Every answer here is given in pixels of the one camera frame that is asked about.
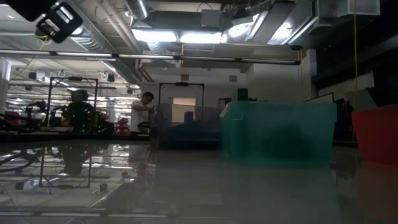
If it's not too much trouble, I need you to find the person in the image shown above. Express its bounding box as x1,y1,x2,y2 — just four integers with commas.
62,89,96,134
129,91,155,134

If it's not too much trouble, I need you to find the overhead light bar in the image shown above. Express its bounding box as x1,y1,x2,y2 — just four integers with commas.
0,49,302,65

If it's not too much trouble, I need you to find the grey ceiling box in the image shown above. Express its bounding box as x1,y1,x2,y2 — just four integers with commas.
200,9,222,28

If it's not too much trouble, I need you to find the ceiling cable reel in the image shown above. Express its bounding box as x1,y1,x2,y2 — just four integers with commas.
34,29,52,43

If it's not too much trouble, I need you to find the white ceiling unit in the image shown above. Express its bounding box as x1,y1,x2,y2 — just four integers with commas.
317,0,381,19

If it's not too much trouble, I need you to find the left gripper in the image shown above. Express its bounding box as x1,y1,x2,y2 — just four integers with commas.
0,0,60,22

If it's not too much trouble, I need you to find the silver ventilation duct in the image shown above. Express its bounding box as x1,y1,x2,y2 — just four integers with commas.
70,0,150,83

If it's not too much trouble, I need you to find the green translucent plastic bin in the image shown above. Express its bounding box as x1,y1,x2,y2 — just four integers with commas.
220,100,338,163

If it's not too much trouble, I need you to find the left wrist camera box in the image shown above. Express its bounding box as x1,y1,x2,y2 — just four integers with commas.
35,2,84,44

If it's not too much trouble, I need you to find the red plastic bin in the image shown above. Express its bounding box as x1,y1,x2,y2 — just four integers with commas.
351,104,398,165

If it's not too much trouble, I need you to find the red background object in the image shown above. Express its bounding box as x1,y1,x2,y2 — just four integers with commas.
115,117,131,135

